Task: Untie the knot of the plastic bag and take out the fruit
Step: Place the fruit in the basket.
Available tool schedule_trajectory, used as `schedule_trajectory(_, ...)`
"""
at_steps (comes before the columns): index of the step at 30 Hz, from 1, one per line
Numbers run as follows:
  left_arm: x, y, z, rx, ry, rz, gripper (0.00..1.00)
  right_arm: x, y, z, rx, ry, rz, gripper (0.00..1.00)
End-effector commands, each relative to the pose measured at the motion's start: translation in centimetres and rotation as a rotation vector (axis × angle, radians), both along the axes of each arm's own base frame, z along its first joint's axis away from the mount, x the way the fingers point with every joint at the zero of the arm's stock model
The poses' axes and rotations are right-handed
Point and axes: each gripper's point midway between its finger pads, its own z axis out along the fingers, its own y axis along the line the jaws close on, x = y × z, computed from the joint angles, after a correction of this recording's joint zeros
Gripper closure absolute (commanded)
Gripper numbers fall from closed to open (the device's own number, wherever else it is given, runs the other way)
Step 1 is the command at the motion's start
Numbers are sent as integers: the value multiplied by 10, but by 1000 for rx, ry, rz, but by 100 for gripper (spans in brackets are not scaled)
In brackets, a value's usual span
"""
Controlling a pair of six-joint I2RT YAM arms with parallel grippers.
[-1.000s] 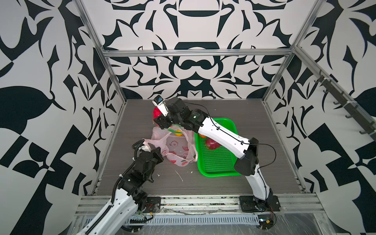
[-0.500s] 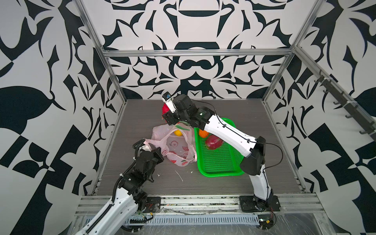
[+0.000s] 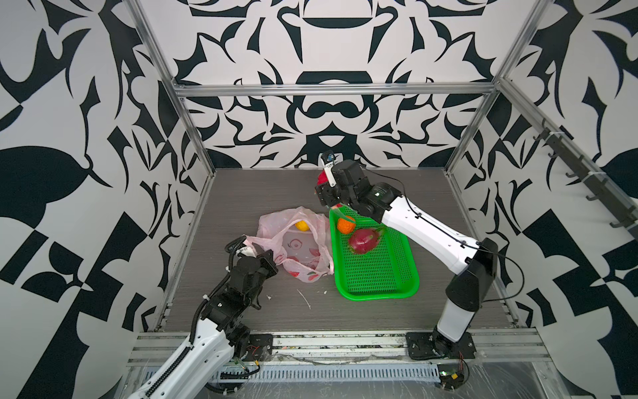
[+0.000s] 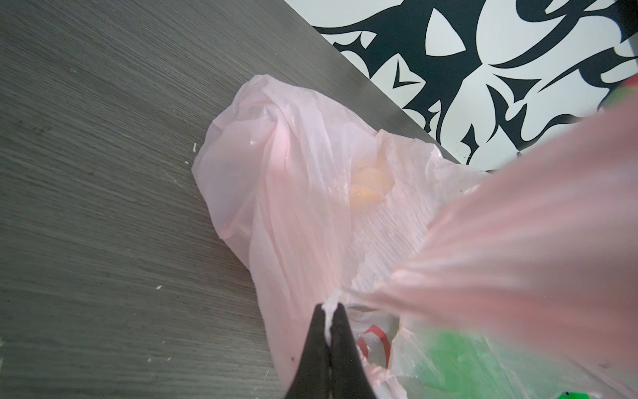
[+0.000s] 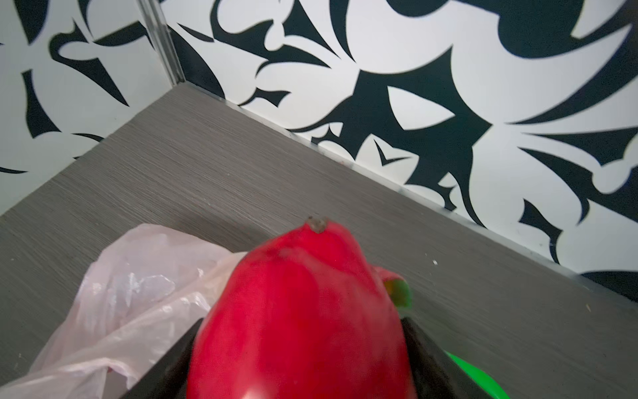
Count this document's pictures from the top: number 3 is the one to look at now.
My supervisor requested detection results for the orange fruit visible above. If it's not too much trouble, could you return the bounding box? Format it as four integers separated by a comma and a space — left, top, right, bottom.
337, 216, 357, 234

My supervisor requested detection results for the pink dragon fruit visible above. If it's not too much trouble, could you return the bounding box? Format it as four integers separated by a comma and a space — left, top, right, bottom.
315, 171, 342, 208
348, 227, 385, 254

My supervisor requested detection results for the pink plastic bag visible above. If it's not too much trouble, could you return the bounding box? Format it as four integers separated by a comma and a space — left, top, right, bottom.
245, 207, 334, 283

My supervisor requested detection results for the green plastic basket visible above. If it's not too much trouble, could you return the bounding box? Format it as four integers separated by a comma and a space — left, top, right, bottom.
329, 206, 420, 302

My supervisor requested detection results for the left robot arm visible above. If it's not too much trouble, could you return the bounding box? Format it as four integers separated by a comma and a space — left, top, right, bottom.
130, 245, 278, 398

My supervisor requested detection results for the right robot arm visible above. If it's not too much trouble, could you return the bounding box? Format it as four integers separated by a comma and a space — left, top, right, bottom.
316, 154, 498, 357

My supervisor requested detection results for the yellow fruit in bag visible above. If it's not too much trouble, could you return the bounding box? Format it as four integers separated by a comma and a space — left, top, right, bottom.
295, 220, 310, 232

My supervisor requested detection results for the small circuit board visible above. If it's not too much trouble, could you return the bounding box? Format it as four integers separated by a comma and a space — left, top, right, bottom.
436, 363, 470, 392

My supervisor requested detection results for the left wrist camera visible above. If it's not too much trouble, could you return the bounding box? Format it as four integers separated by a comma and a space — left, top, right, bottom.
234, 240, 264, 258

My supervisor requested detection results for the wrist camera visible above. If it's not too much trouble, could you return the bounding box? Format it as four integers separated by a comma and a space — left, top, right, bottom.
234, 240, 264, 258
320, 151, 339, 187

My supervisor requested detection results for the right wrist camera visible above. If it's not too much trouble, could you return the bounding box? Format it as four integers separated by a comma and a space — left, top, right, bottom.
320, 151, 339, 187

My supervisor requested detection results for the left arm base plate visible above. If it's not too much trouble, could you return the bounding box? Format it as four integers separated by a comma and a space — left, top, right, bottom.
240, 333, 274, 362

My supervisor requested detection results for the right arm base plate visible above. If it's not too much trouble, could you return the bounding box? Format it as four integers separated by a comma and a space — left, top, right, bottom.
405, 330, 476, 361

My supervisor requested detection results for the white slotted cable duct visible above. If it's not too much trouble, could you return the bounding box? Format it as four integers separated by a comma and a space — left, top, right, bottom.
211, 364, 440, 383

